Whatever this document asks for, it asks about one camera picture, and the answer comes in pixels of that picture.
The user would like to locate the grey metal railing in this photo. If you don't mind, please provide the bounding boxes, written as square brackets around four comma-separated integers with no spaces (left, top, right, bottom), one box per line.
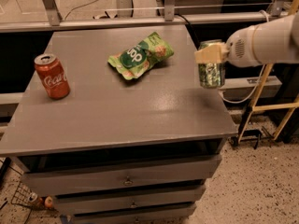
[0,0,293,33]

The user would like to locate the yellow wooden ladder frame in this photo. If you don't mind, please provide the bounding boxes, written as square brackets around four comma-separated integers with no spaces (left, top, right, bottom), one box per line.
[230,0,299,147]

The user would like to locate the green snack bag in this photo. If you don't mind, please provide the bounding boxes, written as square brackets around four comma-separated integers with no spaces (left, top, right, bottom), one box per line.
[107,32,174,80]

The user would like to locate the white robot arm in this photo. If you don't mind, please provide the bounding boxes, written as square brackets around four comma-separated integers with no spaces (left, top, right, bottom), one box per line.
[194,13,299,68]

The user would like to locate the small can in basket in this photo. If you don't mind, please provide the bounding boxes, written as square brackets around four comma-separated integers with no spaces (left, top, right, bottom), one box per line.
[28,192,39,205]

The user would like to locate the black cable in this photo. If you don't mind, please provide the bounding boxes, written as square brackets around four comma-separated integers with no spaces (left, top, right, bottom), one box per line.
[174,13,204,49]

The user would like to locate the grey drawer cabinet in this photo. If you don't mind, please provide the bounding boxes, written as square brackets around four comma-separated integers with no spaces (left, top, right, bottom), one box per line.
[0,25,235,224]

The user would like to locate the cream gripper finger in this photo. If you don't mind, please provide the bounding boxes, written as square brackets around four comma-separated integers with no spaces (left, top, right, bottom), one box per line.
[194,42,229,63]

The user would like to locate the red Coca-Cola can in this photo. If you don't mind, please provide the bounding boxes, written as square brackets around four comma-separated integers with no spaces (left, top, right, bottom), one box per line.
[35,53,70,99]

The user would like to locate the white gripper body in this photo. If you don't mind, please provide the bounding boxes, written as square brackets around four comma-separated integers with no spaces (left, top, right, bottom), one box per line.
[226,26,259,68]

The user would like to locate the black wire basket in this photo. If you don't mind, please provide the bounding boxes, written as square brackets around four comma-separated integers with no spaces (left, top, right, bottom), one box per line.
[11,181,43,208]

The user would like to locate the crushed green soda can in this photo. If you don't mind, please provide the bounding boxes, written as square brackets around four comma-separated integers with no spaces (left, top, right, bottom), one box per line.
[198,40,225,89]

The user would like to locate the white cable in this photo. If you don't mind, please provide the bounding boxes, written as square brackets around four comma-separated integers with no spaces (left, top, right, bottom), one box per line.
[220,9,273,105]

